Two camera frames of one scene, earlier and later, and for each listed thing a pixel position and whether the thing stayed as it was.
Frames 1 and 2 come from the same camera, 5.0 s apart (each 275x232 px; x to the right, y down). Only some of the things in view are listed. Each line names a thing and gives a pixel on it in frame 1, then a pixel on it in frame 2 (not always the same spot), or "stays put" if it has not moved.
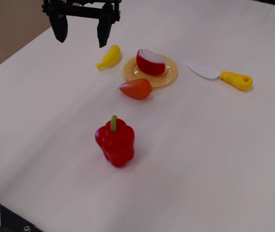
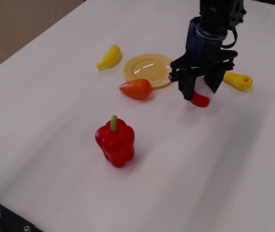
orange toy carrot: x=139 y=88 stays put
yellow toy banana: x=113 y=58 stays put
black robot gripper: x=106 y=10 to x=203 y=54
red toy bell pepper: x=116 y=140 stays put
